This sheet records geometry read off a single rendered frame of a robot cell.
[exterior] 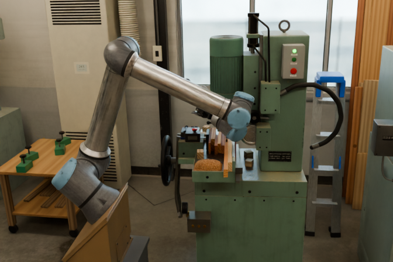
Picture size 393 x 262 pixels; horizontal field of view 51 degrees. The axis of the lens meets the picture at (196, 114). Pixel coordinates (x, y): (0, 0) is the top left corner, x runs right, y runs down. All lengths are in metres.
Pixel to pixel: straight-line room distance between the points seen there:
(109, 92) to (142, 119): 1.99
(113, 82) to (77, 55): 1.75
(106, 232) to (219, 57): 0.98
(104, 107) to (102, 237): 0.56
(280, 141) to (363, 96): 1.31
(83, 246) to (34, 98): 2.54
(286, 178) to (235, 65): 0.64
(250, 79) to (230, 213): 0.71
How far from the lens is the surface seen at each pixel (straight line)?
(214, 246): 2.36
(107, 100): 1.90
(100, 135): 1.98
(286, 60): 2.02
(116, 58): 1.69
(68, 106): 3.75
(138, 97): 3.80
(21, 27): 4.14
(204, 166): 2.03
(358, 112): 3.44
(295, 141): 2.21
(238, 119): 1.66
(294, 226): 2.31
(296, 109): 2.15
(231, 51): 2.08
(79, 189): 1.91
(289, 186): 2.19
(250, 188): 2.18
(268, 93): 2.02
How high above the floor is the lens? 1.77
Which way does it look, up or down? 18 degrees down
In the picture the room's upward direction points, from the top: 1 degrees counter-clockwise
